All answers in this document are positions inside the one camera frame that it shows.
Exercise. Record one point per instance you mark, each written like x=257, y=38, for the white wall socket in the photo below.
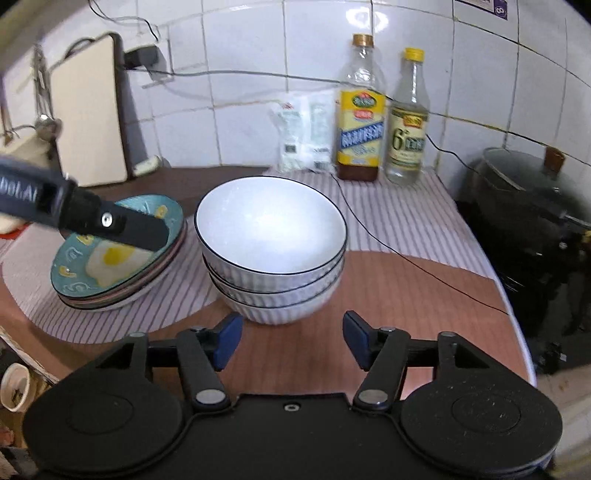
x=147, y=79

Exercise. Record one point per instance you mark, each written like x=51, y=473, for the white paper cup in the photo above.
x=17, y=388

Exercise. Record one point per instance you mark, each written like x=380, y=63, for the striped brown tablecloth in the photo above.
x=411, y=263

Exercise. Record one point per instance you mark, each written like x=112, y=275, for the pink bunny carrot plate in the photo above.
x=134, y=277

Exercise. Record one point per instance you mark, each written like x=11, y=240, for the small white ribbed bowl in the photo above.
x=282, y=315

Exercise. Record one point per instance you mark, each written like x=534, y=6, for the blue fried egg plate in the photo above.
x=86, y=266

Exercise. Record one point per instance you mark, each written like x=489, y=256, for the steel ladle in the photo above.
x=46, y=125

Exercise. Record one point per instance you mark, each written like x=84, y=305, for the white cutting board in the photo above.
x=87, y=98

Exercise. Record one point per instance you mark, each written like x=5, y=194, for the white plastic seasoning bag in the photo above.
x=305, y=122

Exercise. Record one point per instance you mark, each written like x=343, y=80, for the yellow label cooking wine bottle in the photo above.
x=362, y=114

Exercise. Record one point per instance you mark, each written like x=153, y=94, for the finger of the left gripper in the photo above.
x=85, y=213

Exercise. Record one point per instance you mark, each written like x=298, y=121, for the blue wall sticker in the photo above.
x=498, y=8

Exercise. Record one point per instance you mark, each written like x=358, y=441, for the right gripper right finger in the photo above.
x=383, y=354

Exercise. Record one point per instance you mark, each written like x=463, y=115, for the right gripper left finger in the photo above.
x=202, y=353

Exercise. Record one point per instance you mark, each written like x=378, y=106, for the white rice cooker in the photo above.
x=30, y=150

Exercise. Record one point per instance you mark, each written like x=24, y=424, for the black power adapter plug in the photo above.
x=147, y=57

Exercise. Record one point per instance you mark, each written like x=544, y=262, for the black wok with lid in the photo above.
x=535, y=230

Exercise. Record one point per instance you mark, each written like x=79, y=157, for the pale green knife handle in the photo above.
x=147, y=166

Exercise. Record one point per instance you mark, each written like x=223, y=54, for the white sun plate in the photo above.
x=138, y=288

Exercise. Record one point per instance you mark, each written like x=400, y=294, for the clear white vinegar bottle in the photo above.
x=409, y=118

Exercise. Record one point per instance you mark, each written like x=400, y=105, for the large white ribbed bowl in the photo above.
x=266, y=230

